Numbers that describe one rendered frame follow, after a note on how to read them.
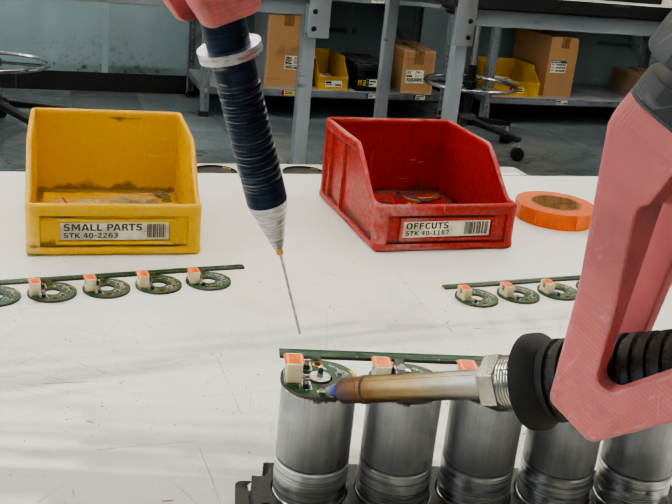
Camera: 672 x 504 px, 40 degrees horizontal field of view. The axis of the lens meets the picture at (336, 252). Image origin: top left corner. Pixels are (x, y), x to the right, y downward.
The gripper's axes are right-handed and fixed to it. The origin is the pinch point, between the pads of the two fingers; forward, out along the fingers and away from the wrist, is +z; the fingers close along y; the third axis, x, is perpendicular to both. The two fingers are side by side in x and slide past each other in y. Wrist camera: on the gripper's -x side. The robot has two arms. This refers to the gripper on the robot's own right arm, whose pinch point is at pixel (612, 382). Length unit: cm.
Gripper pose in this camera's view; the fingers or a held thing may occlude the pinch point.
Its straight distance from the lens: 23.6
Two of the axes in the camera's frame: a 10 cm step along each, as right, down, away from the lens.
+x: 6.4, 6.9, -3.4
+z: -4.5, 6.9, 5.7
